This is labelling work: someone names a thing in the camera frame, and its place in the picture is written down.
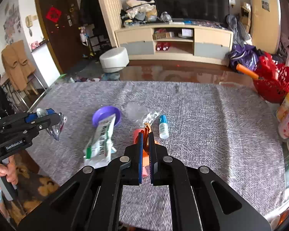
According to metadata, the silver green snack wrapper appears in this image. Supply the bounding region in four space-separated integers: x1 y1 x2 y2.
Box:
83 114 116 168

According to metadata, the pink paper cup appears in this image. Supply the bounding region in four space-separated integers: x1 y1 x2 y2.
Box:
133 129 149 178

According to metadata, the orange paper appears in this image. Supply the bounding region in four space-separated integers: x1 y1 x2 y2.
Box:
142 123 152 156

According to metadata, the clear plastic bag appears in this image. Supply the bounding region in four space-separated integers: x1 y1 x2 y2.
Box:
124 102 161 128

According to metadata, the person's left hand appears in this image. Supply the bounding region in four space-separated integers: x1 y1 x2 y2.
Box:
0 155 18 185

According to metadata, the tan coat on chair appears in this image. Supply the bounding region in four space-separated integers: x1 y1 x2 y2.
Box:
1 40 36 91

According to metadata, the purple plastic bowl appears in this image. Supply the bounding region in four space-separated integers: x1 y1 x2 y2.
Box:
92 105 122 127

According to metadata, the grey woven table mat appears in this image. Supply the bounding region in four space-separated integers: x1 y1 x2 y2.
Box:
28 81 285 215

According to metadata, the small blue-capped bottle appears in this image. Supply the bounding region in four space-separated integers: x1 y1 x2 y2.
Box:
159 115 169 139

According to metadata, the white round stool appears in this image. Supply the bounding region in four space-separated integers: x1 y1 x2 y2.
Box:
99 47 129 73

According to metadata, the brown wooden door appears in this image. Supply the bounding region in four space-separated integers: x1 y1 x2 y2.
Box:
35 0 89 74

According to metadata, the red plastic basket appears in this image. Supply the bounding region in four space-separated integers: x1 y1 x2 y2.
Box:
253 52 289 104

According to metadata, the pile of clothes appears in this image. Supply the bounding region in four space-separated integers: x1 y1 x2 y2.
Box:
120 0 159 27

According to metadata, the purple bag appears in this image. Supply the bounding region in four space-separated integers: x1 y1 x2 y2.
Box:
227 44 260 71

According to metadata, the beige TV cabinet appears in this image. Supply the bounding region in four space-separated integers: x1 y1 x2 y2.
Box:
115 23 233 66

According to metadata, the black television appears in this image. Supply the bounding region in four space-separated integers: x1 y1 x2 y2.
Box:
155 0 230 24

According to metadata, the orange handle stick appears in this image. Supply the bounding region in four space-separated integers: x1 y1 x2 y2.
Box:
236 64 259 80

